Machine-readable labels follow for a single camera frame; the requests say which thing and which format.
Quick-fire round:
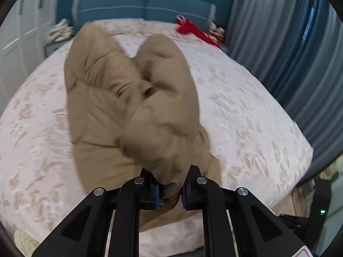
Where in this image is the white wardrobe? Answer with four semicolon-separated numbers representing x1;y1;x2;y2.
0;0;57;111

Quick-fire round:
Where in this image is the plush toy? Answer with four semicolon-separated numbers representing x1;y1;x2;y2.
208;22;225;43

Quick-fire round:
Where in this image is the grey blue curtain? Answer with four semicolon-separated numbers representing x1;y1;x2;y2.
225;0;342;182

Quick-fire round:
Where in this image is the tan quilted coat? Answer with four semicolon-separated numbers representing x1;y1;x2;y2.
64;23;220;231

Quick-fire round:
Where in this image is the red garment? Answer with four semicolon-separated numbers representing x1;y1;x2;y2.
176;15;221;49

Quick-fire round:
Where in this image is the blue upholstered headboard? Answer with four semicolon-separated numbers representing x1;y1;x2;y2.
72;0;216;31

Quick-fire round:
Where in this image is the blue nightstand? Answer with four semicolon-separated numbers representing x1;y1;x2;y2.
44;39;73;59

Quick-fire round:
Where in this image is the folded cream clothes pile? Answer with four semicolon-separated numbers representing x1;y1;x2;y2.
46;19;74;43

